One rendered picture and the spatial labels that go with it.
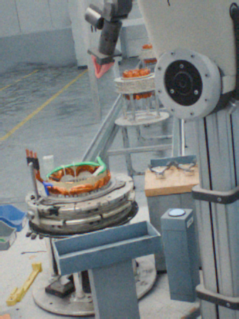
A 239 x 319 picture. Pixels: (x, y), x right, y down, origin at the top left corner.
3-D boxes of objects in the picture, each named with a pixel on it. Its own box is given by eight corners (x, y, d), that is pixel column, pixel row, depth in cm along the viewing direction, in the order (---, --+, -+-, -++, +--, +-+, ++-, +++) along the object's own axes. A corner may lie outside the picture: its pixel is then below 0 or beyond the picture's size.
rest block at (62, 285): (60, 282, 166) (60, 275, 165) (72, 286, 162) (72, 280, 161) (50, 288, 163) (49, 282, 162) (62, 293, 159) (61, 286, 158)
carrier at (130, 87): (123, 114, 411) (117, 75, 403) (173, 111, 399) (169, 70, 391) (107, 127, 376) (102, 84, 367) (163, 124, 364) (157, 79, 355)
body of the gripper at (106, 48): (85, 53, 171) (91, 32, 167) (107, 48, 178) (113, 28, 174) (99, 63, 168) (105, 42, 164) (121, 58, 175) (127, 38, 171)
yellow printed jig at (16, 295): (33, 270, 184) (30, 261, 183) (43, 270, 183) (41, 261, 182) (6, 306, 163) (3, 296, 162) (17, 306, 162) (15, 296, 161)
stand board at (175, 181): (146, 176, 182) (145, 169, 181) (203, 169, 180) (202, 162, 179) (145, 196, 162) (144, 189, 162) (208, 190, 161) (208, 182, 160)
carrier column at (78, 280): (78, 297, 158) (66, 232, 153) (86, 297, 158) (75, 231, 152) (76, 302, 156) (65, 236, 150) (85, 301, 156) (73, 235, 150)
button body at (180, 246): (170, 300, 154) (160, 218, 147) (178, 287, 160) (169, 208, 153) (193, 302, 151) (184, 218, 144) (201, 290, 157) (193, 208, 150)
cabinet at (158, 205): (155, 247, 188) (146, 176, 181) (209, 241, 187) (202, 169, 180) (155, 274, 170) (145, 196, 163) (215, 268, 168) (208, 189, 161)
